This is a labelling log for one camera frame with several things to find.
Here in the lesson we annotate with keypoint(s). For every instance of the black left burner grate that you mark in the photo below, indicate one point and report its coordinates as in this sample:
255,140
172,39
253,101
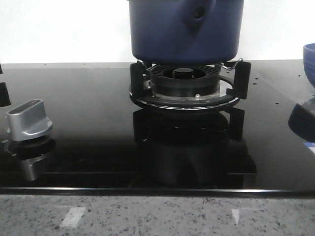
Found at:
4,96

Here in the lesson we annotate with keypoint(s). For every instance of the blue white sticker label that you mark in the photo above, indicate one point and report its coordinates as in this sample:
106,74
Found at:
310,146

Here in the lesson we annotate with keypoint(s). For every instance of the dark blue cooking pot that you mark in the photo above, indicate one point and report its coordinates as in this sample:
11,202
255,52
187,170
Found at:
185,32

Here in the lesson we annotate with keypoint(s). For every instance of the black gas burner head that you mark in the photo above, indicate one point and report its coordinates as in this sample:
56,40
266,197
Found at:
185,81

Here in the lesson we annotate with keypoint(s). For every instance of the silver stove control knob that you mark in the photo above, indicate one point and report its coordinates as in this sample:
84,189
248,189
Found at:
28,121

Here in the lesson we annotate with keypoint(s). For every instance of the black glass gas cooktop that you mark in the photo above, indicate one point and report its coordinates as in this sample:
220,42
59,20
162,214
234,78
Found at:
103,144

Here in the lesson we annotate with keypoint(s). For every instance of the light blue plastic bowl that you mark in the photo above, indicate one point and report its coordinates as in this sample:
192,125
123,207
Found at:
309,62

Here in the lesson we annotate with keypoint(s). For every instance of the black pot support grate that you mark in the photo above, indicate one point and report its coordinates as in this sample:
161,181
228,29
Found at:
233,86

